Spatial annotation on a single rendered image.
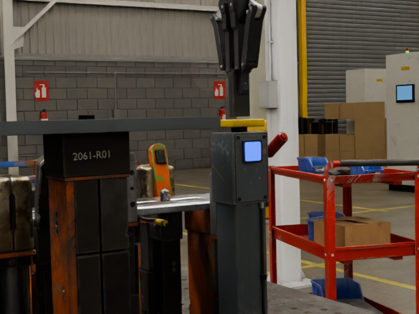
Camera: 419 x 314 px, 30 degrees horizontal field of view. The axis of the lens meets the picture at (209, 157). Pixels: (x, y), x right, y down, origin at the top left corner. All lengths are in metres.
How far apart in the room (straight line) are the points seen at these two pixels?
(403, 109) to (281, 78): 6.52
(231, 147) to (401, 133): 10.51
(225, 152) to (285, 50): 4.08
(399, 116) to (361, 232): 8.29
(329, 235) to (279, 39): 2.19
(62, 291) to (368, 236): 2.49
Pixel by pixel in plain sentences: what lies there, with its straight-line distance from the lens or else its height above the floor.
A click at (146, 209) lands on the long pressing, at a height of 1.00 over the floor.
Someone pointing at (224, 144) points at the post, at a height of 1.12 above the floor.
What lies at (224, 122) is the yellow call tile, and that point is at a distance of 1.22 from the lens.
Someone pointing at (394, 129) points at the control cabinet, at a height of 0.90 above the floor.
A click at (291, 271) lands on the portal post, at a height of 0.10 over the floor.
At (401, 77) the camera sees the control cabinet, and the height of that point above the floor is 1.65.
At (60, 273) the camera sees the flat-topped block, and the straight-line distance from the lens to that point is 1.13.
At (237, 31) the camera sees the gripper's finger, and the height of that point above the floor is 1.30.
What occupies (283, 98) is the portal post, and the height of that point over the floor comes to 1.27.
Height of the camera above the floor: 1.17
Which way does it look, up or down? 3 degrees down
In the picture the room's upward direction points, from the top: 1 degrees counter-clockwise
